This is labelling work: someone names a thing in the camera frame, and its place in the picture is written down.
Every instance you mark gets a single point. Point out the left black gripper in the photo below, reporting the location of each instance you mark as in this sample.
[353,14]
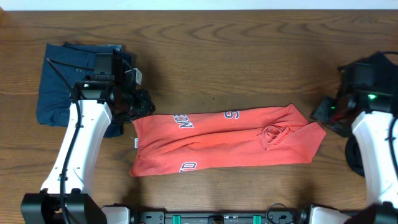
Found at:
[144,106]

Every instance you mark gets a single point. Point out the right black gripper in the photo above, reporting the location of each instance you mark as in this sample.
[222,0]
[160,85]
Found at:
[325,112]

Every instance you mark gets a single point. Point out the red t-shirt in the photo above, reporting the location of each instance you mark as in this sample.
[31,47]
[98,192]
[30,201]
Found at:
[176,143]

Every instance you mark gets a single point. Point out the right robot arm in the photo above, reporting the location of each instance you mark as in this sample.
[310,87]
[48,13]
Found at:
[381,194]

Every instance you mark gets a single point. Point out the black garment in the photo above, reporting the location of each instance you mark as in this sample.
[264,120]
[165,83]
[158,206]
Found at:
[374,127]

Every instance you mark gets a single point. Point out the folded navy blue pants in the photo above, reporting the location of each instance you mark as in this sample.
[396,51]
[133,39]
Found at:
[75,62]

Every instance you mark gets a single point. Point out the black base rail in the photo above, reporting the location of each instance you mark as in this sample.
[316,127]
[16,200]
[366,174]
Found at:
[276,213]

